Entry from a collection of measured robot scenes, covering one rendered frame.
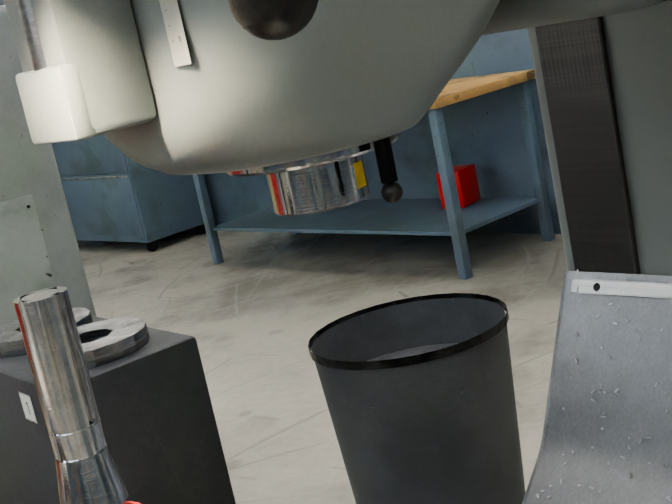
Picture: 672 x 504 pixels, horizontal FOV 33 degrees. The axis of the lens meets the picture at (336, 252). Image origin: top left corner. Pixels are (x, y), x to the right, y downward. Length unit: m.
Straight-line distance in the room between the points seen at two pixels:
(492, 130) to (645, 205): 5.24
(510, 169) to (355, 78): 5.64
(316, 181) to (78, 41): 0.13
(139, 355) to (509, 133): 5.26
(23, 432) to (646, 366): 0.48
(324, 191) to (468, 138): 5.72
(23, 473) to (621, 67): 0.56
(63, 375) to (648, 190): 0.51
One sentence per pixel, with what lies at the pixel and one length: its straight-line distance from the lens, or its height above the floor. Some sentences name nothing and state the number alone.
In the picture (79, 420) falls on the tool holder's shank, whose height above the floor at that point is 1.22.
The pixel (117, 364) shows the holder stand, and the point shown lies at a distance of 0.84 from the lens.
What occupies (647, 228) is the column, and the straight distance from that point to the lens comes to 0.89.
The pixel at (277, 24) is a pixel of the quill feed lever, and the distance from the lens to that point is 0.36.
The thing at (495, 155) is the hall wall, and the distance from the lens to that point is 6.14.
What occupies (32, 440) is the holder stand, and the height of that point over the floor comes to 1.10.
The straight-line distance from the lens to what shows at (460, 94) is 5.33.
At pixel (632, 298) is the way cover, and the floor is 1.11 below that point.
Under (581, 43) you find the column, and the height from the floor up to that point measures 1.31.
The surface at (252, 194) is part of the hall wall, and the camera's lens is 7.85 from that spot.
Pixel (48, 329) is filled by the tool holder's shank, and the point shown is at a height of 1.26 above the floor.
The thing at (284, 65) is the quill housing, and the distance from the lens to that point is 0.44.
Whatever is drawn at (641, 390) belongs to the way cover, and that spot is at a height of 1.05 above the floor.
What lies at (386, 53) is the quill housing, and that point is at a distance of 0.46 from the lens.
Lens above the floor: 1.37
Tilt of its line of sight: 12 degrees down
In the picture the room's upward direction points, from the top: 12 degrees counter-clockwise
